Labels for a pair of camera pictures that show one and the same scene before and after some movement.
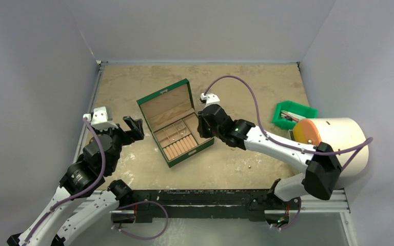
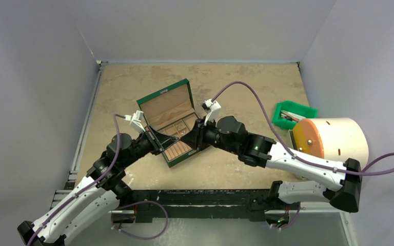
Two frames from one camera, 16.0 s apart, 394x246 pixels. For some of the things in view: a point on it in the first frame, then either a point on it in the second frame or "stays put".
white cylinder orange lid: [342, 134] stays put
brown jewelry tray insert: [180, 136] stays put
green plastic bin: [307, 111] stays put
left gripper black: [130, 136] -> [159, 142]
